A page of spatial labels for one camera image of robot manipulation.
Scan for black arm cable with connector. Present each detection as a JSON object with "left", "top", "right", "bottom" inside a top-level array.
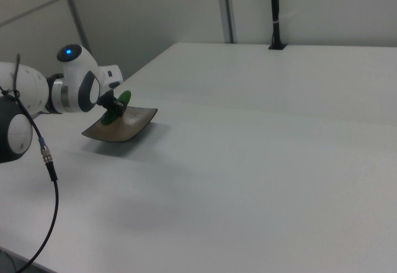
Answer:
[{"left": 0, "top": 53, "right": 60, "bottom": 273}]

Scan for grey metal wall post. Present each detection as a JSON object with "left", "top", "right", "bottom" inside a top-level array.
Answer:
[
  {"left": 215, "top": 0, "right": 235, "bottom": 45},
  {"left": 58, "top": 0, "right": 94, "bottom": 57}
]

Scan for square brown ceramic plate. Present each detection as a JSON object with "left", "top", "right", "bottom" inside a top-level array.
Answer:
[{"left": 81, "top": 105, "right": 158, "bottom": 145}]

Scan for green cucumber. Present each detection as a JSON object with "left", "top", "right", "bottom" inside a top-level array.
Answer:
[{"left": 100, "top": 90, "right": 133, "bottom": 127}]

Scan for thin dark cable below table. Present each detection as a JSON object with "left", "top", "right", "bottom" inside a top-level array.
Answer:
[{"left": 0, "top": 249, "right": 18, "bottom": 273}]

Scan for black upright cable pole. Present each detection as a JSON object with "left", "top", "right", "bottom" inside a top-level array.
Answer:
[{"left": 269, "top": 0, "right": 283, "bottom": 47}]

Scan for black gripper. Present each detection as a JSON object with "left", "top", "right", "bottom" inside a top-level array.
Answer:
[{"left": 96, "top": 90, "right": 129, "bottom": 119}]

